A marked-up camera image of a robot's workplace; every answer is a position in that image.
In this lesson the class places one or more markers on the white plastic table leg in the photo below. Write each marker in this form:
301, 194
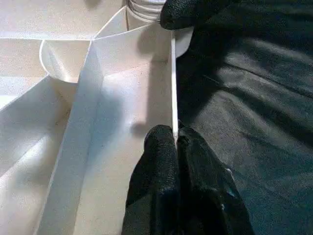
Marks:
144, 9

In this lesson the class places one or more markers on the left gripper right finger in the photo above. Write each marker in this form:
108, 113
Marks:
207, 195

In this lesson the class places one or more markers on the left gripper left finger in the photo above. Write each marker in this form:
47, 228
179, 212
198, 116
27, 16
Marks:
156, 183

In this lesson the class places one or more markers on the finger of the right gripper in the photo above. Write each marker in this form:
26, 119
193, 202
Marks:
178, 14

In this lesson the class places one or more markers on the black work mat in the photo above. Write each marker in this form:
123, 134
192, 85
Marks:
244, 110

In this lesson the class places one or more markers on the white plastic table top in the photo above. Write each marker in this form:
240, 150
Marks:
73, 122

